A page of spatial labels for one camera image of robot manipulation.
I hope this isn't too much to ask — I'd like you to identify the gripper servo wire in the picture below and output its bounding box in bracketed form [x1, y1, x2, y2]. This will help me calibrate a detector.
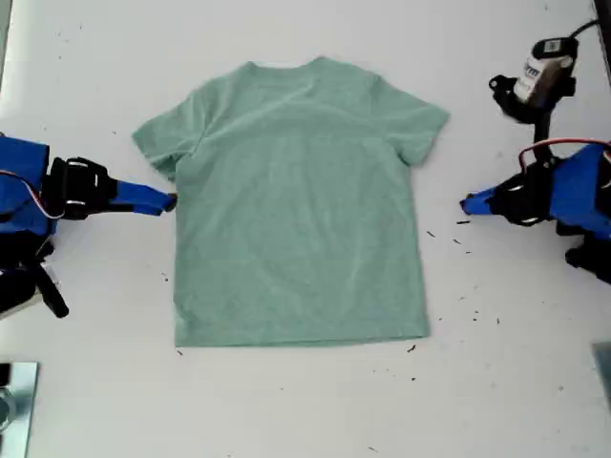
[518, 136, 611, 191]
[0, 170, 61, 221]

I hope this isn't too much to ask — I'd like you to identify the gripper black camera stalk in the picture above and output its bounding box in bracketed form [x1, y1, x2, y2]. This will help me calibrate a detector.
[488, 73, 577, 163]

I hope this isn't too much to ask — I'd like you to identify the wide steel plate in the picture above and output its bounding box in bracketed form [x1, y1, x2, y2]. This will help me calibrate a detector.
[0, 361, 40, 458]

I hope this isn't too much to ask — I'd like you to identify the green t-shirt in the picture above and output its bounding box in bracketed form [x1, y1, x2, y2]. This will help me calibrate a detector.
[132, 55, 452, 348]

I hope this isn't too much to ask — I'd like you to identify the gripper black camera cable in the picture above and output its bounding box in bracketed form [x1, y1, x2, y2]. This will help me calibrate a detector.
[570, 17, 601, 39]

